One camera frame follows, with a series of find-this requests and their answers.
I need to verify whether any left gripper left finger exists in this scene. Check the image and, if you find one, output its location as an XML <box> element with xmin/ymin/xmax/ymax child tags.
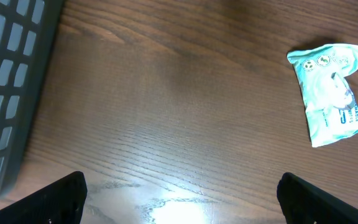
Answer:
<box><xmin>0</xmin><ymin>171</ymin><xmax>88</xmax><ymax>224</ymax></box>

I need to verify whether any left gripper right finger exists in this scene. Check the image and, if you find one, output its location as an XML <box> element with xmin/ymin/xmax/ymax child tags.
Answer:
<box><xmin>277</xmin><ymin>172</ymin><xmax>358</xmax><ymax>224</ymax></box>

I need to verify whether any teal snack packet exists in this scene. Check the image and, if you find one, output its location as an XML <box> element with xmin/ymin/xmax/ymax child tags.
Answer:
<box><xmin>287</xmin><ymin>44</ymin><xmax>358</xmax><ymax>147</ymax></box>

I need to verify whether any grey plastic shopping basket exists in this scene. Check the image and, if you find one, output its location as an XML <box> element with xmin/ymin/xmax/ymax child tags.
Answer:
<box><xmin>0</xmin><ymin>0</ymin><xmax>64</xmax><ymax>197</ymax></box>

